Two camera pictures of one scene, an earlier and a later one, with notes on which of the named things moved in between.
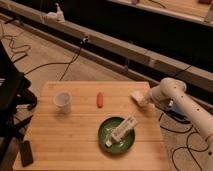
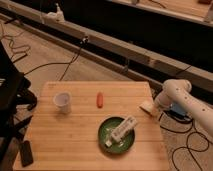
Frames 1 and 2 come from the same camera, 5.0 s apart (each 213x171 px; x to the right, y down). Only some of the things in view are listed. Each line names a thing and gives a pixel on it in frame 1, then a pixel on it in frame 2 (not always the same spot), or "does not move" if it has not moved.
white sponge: (141, 97) → (148, 106)
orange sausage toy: (100, 100) does not move
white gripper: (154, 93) → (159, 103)
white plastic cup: (63, 102) does not move
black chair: (13, 95) does not move
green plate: (109, 143) does not move
